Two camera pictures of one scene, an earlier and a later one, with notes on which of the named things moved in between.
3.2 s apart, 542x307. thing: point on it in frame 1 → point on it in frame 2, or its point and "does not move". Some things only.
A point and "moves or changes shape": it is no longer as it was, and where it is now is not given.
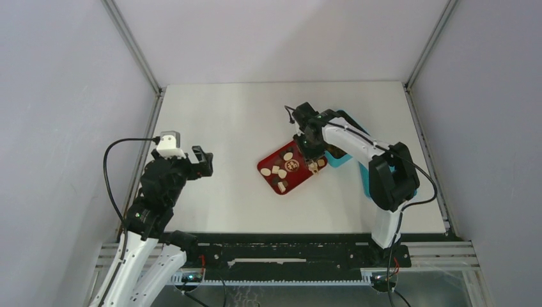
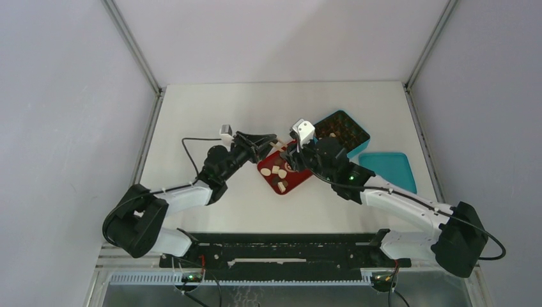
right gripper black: (309, 155) → (292, 155)
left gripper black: (204, 158) → (256, 146)
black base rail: (286, 258) does not move
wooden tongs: (314, 167) moves or changes shape
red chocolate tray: (285, 169) does not move
